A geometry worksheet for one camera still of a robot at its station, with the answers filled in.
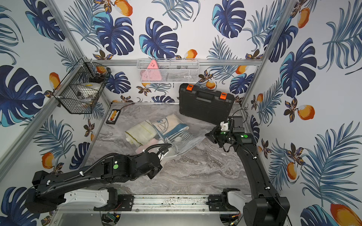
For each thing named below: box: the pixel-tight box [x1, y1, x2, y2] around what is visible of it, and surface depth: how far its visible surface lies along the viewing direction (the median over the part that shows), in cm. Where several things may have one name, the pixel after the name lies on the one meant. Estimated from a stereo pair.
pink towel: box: [135, 137, 162, 154], surface depth 95 cm
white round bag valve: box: [174, 136, 183, 143], surface depth 95 cm
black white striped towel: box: [164, 126, 196, 151], surface depth 97 cm
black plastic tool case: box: [178, 83, 235, 125], surface depth 94 cm
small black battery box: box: [105, 109, 122, 125], surface depth 112 cm
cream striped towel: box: [124, 120, 157, 147], surface depth 102 cm
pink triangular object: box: [140, 59, 163, 82], surface depth 92 cm
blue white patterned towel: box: [152, 113, 190, 140], surface depth 105 cm
